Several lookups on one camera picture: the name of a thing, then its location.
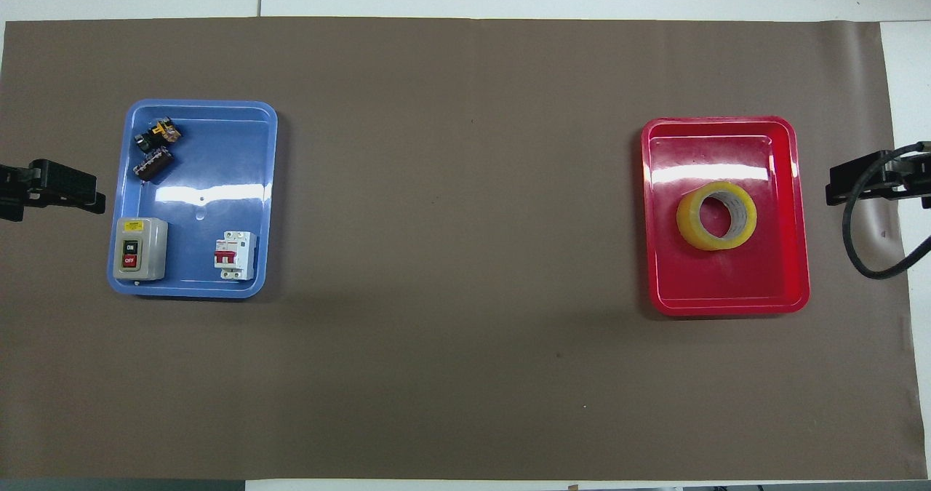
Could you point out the yellow tape roll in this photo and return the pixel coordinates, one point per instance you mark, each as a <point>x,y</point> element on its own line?
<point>689,218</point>

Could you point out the red plastic tray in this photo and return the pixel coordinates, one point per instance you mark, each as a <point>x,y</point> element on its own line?
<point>727,280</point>

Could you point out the blue plastic tray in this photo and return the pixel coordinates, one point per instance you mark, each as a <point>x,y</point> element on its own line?
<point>218,185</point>

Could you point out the white red circuit breaker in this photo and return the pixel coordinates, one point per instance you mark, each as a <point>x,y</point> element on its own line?
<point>236,254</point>

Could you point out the black yellow electronic component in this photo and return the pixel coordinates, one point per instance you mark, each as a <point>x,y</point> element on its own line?
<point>164,131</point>

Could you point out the grey on-off switch box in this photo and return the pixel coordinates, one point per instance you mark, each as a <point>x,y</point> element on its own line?
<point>140,249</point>

